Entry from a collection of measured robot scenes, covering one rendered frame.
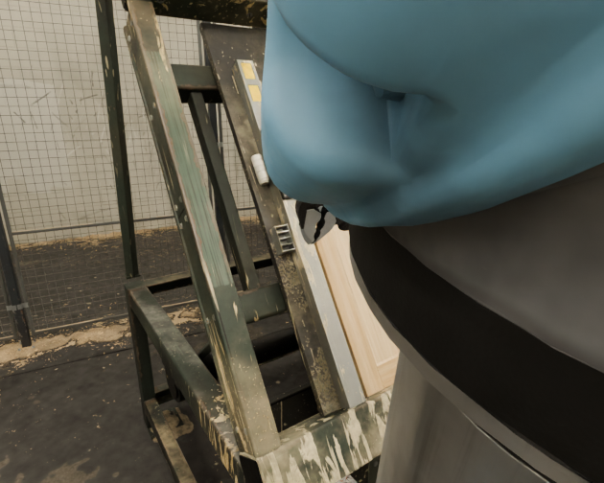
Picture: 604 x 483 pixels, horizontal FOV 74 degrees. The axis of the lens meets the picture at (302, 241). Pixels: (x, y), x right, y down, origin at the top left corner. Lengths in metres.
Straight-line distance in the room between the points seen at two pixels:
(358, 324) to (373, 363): 0.11
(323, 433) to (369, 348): 0.25
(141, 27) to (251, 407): 0.92
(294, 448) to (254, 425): 0.10
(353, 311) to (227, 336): 0.36
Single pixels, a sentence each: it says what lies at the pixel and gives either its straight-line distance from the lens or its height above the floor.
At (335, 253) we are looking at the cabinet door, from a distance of 1.09.
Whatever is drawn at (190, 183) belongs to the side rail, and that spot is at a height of 1.41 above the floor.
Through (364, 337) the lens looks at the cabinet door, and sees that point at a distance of 1.09.
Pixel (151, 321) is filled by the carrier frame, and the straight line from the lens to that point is 1.69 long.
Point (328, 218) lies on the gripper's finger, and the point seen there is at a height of 1.40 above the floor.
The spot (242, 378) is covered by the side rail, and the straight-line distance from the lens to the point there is 0.89.
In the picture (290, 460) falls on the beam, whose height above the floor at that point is 0.88.
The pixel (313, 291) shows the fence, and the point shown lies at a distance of 1.00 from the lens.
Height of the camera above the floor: 1.57
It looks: 18 degrees down
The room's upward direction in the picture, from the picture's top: straight up
